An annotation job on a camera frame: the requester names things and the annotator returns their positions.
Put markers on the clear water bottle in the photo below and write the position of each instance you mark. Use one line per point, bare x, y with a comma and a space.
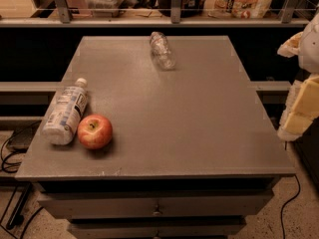
161, 51

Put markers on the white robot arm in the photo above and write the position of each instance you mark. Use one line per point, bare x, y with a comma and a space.
308, 58

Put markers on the white labelled plastic bottle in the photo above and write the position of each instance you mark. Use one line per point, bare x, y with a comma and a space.
62, 123

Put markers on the colourful snack bag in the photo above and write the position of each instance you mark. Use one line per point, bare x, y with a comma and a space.
242, 9

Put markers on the grey cabinet with drawers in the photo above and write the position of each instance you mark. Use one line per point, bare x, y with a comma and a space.
195, 142

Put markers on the clear plastic container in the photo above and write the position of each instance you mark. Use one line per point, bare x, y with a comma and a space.
104, 8

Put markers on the red apple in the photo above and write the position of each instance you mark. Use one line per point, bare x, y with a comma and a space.
94, 131

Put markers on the black power adapter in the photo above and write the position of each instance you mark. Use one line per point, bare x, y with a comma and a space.
20, 139

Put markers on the grey metal shelf rail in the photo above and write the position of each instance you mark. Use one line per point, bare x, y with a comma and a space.
146, 14

